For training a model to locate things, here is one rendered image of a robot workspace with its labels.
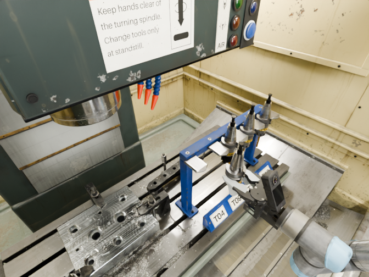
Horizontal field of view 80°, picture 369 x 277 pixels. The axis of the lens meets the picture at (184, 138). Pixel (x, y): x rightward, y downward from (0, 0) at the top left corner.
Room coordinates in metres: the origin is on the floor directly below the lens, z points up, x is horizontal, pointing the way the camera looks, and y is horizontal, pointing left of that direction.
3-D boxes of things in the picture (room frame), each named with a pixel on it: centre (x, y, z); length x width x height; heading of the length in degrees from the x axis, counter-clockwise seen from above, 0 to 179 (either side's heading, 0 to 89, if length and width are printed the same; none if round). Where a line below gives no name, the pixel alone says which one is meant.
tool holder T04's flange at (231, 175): (0.47, -0.16, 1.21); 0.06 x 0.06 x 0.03
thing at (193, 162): (0.50, -0.04, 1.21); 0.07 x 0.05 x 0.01; 41
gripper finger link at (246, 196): (0.40, -0.18, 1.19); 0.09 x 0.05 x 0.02; 54
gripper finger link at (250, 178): (0.47, -0.20, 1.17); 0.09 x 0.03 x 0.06; 28
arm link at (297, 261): (0.26, -0.36, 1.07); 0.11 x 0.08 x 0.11; 94
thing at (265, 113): (0.75, -0.33, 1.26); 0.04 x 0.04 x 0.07
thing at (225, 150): (0.57, -0.12, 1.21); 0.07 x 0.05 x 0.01; 41
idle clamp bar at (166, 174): (0.69, 0.07, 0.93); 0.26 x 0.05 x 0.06; 136
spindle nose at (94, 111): (0.44, 0.22, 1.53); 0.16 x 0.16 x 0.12
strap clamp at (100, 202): (0.54, 0.37, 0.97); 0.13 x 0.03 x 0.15; 41
